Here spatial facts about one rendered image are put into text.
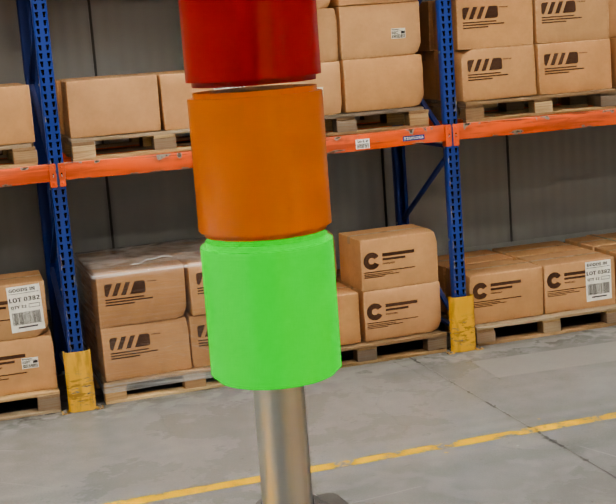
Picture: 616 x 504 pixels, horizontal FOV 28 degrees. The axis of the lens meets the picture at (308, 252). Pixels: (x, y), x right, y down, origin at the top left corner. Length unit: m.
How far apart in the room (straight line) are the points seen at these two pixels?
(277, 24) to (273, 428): 0.15
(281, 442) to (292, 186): 0.10
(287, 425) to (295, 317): 0.05
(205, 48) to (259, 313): 0.10
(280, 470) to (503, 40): 8.56
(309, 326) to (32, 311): 7.78
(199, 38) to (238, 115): 0.03
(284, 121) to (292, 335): 0.08
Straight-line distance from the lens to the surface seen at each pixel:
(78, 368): 8.20
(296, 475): 0.48
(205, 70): 0.45
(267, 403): 0.48
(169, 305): 8.29
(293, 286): 0.45
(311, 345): 0.46
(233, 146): 0.44
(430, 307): 8.93
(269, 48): 0.44
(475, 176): 10.37
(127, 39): 9.48
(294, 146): 0.44
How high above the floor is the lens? 2.29
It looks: 10 degrees down
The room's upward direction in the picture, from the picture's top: 4 degrees counter-clockwise
